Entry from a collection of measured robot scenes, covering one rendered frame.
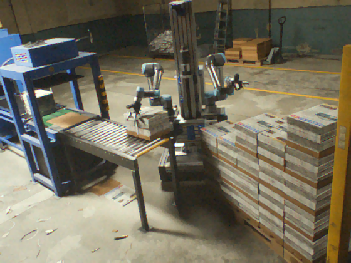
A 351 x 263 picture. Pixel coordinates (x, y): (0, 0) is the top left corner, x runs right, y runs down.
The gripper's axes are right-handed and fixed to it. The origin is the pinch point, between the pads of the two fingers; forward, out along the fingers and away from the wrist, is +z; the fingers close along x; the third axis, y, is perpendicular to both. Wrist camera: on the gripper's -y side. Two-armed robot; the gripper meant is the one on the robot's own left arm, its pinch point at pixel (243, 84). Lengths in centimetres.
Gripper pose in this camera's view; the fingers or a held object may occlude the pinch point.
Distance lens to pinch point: 344.7
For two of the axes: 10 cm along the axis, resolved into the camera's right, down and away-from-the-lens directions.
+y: 2.4, 8.7, 4.2
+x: -9.2, 3.5, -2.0
